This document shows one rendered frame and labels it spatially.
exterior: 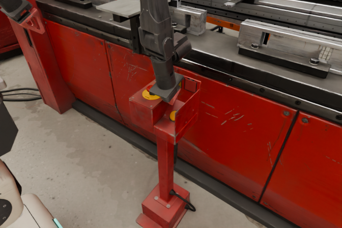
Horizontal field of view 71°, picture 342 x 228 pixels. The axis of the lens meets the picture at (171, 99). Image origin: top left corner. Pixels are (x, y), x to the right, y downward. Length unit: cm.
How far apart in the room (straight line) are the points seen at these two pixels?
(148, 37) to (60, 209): 120
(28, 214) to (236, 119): 97
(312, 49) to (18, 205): 99
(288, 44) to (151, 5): 55
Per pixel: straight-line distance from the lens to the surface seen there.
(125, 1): 111
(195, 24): 107
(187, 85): 86
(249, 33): 97
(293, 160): 106
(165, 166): 108
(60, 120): 209
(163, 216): 131
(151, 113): 81
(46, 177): 174
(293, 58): 92
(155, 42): 59
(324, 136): 95
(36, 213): 127
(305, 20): 119
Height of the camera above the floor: 129
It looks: 38 degrees down
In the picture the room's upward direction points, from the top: straight up
